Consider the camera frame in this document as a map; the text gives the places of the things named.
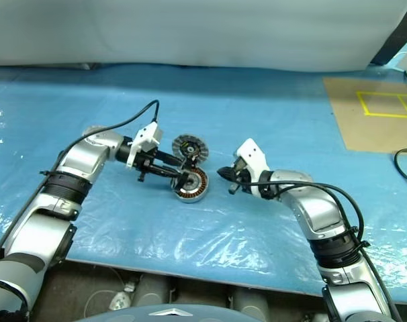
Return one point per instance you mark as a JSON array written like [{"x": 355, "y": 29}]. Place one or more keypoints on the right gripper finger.
[
  {"x": 229, "y": 176},
  {"x": 227, "y": 170}
]

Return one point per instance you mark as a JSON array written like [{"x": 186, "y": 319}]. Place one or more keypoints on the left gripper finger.
[
  {"x": 166, "y": 172},
  {"x": 170, "y": 159}
]

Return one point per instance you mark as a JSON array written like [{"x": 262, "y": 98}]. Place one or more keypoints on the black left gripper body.
[{"x": 146, "y": 162}]

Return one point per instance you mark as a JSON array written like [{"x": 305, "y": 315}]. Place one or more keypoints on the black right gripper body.
[{"x": 242, "y": 177}]

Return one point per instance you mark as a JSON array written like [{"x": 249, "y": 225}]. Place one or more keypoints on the silver finned motor rotor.
[{"x": 198, "y": 144}]

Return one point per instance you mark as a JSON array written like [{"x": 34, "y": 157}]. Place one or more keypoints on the motor stator with copper coils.
[{"x": 196, "y": 188}]

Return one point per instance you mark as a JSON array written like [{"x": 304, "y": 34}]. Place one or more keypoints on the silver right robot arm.
[{"x": 317, "y": 208}]

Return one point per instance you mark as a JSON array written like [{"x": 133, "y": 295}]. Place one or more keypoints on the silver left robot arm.
[{"x": 82, "y": 157}]

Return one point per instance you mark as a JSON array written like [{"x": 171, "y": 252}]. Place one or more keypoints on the grey rounded cylinder shape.
[
  {"x": 151, "y": 290},
  {"x": 250, "y": 300}
]

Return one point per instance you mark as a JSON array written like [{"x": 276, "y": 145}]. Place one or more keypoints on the brown cardboard sheet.
[{"x": 364, "y": 134}]

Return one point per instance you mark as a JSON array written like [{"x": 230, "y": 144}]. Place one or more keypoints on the white backdrop sheet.
[{"x": 190, "y": 30}]

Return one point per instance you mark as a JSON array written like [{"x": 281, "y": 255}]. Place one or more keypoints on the yellow tape outline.
[{"x": 362, "y": 103}]

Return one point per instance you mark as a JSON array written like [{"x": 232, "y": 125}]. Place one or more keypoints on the grey robot torso with emblem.
[{"x": 170, "y": 314}]

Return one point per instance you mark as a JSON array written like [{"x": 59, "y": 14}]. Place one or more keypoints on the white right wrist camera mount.
[{"x": 252, "y": 154}]

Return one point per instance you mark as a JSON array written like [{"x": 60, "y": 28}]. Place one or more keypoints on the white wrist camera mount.
[
  {"x": 252, "y": 154},
  {"x": 141, "y": 137}
]

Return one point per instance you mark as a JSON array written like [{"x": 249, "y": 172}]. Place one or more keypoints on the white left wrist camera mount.
[{"x": 141, "y": 137}]

